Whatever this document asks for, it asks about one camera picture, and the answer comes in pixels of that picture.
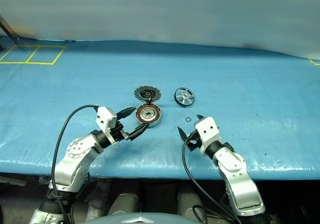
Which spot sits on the yellow tape double square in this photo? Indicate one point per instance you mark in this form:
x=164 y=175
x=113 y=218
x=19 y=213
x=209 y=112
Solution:
x=25 y=63

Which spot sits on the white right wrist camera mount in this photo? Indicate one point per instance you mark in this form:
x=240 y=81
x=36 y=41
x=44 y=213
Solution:
x=207 y=131

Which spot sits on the black motor rotor cap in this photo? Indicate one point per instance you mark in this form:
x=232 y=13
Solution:
x=183 y=96

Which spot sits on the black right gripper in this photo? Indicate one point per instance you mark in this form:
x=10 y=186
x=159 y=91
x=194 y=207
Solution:
x=193 y=143

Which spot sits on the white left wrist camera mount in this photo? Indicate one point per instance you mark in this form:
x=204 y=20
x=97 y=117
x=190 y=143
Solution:
x=105 y=116

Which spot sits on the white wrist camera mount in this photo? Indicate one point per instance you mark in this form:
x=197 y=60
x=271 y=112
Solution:
x=207 y=131
x=105 y=116

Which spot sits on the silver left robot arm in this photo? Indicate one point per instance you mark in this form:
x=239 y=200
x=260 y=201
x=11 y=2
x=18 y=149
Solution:
x=75 y=164

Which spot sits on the motor housing with copper windings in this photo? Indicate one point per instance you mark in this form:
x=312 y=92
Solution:
x=148 y=115

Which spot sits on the grey robot torso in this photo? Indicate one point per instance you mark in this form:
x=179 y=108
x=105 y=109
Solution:
x=140 y=220

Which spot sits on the blue table cover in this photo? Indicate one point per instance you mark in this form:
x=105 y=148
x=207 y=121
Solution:
x=225 y=84

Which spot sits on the mottled grey rounded shape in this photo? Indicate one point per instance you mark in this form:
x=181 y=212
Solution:
x=98 y=201

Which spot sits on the dark metal post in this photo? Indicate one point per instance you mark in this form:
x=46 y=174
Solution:
x=10 y=29

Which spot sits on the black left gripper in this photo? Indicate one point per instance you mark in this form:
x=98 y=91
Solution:
x=117 y=133

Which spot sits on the silver finned motor cover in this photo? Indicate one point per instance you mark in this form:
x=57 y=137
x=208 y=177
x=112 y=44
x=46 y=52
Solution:
x=142 y=93

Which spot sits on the yellow tape corner marking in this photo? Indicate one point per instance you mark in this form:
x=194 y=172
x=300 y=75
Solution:
x=312 y=62

